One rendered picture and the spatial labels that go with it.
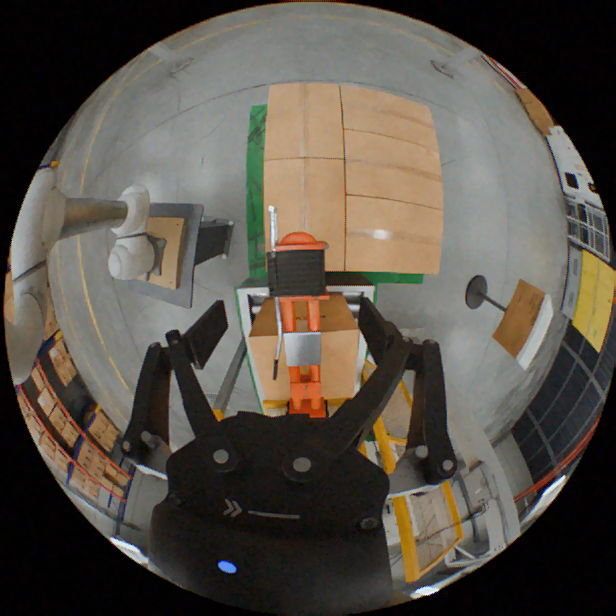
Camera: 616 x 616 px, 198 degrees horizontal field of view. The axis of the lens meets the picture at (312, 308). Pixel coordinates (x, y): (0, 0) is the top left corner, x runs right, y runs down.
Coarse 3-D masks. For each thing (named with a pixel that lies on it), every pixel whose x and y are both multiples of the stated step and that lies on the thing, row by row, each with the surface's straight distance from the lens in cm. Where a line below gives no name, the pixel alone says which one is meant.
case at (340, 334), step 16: (272, 304) 100; (304, 304) 95; (320, 304) 94; (336, 304) 93; (256, 320) 86; (272, 320) 84; (304, 320) 81; (320, 320) 80; (336, 320) 79; (352, 320) 79; (256, 336) 75; (272, 336) 73; (336, 336) 73; (352, 336) 74; (256, 352) 79; (272, 352) 77; (336, 352) 77; (352, 352) 78; (256, 368) 84; (272, 368) 82; (304, 368) 81; (320, 368) 81; (336, 368) 82; (352, 368) 84; (272, 384) 88; (288, 384) 87; (336, 384) 88; (352, 384) 90
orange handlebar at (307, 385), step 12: (288, 240) 30; (300, 240) 30; (312, 240) 30; (288, 312) 33; (312, 312) 33; (288, 324) 34; (312, 324) 34; (312, 372) 40; (300, 384) 41; (312, 384) 41; (300, 396) 44; (312, 396) 44; (300, 408) 48
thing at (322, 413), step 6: (288, 402) 51; (306, 402) 50; (324, 402) 50; (288, 408) 51; (294, 408) 49; (306, 408) 48; (312, 408) 48; (324, 408) 48; (312, 414) 47; (318, 414) 47; (324, 414) 47; (324, 420) 51
